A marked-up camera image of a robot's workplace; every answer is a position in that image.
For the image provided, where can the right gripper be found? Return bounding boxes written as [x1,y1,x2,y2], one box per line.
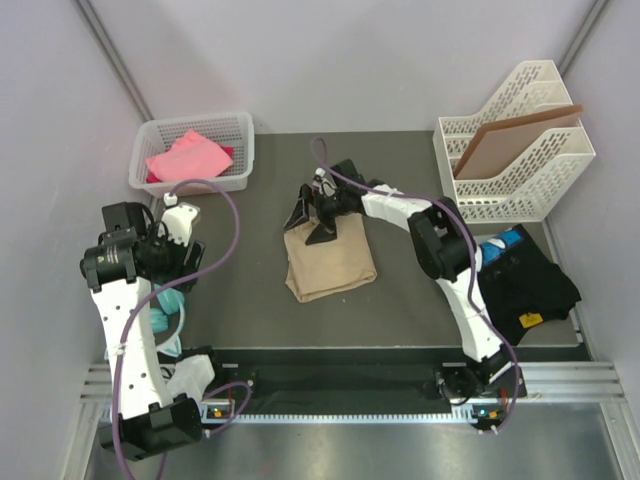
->
[285,186,349,247]

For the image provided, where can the beige t shirt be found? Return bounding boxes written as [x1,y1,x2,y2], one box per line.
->
[284,214,377,303]

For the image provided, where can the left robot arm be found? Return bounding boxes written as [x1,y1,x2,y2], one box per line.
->
[80,202,227,461]

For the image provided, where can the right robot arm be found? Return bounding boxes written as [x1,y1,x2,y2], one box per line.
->
[284,159,521,396]

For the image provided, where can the teal headphones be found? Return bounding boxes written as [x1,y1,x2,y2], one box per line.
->
[150,289,186,358]

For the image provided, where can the pink folded t shirt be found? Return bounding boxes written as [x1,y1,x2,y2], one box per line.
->
[145,129,234,181]

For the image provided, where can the white plastic basket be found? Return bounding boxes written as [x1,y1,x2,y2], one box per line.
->
[128,112,255,198]

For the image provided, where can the brown cardboard sheet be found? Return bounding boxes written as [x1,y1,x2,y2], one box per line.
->
[453,104,584,180]

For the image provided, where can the white file organizer rack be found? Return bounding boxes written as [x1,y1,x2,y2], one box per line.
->
[433,60,596,224]

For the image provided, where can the black graphic t shirt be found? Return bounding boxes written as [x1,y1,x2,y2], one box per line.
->
[478,224,582,346]

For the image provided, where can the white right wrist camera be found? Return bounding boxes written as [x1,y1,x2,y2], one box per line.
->
[312,168,336,198]

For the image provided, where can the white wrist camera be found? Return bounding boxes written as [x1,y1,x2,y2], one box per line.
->
[312,168,336,198]
[161,193,201,247]

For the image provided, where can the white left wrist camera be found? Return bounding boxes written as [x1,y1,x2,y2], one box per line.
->
[161,193,201,247]

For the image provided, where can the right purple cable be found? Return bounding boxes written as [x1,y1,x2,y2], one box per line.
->
[310,137,521,436]

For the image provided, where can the grey slotted cable duct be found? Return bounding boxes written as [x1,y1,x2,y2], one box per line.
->
[199,402,506,425]

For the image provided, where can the aluminium frame rail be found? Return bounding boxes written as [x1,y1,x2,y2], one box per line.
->
[80,362,625,403]

